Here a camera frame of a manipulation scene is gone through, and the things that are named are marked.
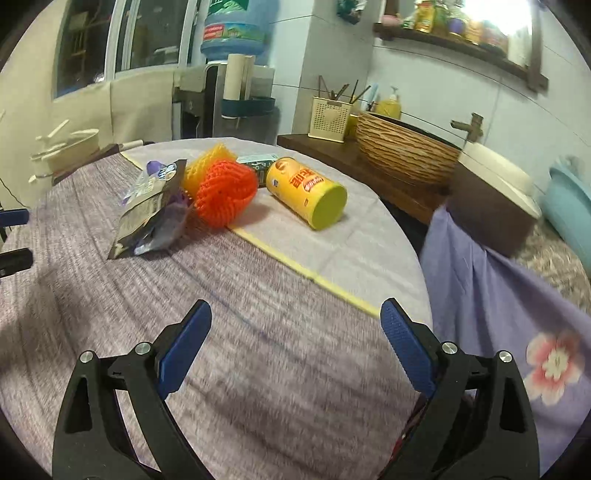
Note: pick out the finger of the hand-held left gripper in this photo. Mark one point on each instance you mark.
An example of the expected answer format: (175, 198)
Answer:
(16, 261)
(14, 217)

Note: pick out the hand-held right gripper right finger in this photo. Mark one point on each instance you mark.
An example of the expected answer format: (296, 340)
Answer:
(408, 350)

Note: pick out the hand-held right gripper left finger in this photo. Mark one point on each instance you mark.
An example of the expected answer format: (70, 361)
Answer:
(184, 350)

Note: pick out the dark snack bag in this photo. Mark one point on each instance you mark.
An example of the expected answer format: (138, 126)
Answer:
(138, 217)

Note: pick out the purple snack wrapper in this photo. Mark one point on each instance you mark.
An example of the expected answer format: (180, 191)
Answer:
(173, 221)

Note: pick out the orange foam fruit net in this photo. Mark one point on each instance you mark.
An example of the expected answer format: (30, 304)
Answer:
(226, 189)

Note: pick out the yellow foam fruit net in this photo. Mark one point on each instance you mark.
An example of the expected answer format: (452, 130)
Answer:
(207, 161)

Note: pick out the yellow chips can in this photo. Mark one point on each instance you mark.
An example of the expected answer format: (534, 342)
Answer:
(300, 189)

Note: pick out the dark green snack packet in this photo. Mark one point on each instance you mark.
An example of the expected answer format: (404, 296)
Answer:
(254, 166)

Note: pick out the purple floral cloth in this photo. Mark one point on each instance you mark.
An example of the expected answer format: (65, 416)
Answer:
(485, 314)

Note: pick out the purple striped tablecloth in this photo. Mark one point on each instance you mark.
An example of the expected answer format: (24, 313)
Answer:
(115, 295)

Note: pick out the pale cloth with yellow border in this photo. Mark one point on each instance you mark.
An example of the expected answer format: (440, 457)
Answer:
(360, 249)

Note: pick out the brown and white container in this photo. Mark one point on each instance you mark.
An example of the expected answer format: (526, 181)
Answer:
(485, 207)

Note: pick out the brown patterned cloth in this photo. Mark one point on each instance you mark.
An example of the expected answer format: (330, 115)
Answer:
(563, 263)

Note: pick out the dark wooden counter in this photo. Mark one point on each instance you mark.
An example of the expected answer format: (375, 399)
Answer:
(360, 166)

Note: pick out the wicker basket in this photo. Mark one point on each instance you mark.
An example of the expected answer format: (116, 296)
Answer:
(401, 147)

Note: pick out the sliding window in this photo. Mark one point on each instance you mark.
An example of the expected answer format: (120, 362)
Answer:
(134, 41)

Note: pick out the teal plastic basin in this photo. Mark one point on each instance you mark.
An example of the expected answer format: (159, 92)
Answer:
(572, 212)

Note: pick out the water dispenser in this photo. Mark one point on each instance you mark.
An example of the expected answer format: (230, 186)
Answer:
(198, 101)

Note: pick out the bronze faucet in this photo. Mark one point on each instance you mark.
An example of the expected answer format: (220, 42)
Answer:
(471, 127)

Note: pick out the yellow soap bottle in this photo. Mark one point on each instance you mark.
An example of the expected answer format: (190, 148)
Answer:
(390, 108)

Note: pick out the beige chopstick holder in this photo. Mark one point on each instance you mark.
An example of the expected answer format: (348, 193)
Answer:
(328, 117)

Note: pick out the dark teal holder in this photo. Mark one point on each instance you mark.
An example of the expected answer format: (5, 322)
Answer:
(249, 107)

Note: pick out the paper towel roll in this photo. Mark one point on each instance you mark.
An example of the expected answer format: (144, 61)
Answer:
(235, 76)

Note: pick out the bundle of dark chopsticks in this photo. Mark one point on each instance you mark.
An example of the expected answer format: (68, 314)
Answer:
(339, 91)

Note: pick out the blue water jug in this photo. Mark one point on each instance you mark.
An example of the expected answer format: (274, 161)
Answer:
(235, 32)

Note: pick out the wooden framed mirror shelf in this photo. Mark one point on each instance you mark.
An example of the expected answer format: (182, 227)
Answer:
(438, 41)

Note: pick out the amber bottle with red label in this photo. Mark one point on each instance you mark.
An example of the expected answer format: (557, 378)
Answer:
(474, 28)

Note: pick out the pink small pot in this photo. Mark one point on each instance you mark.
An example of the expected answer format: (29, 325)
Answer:
(390, 21)

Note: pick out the yellow green oil bottle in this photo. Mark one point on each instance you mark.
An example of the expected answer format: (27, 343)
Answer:
(425, 16)

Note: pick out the green wall pocket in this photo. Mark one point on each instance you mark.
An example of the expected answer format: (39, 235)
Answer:
(351, 11)

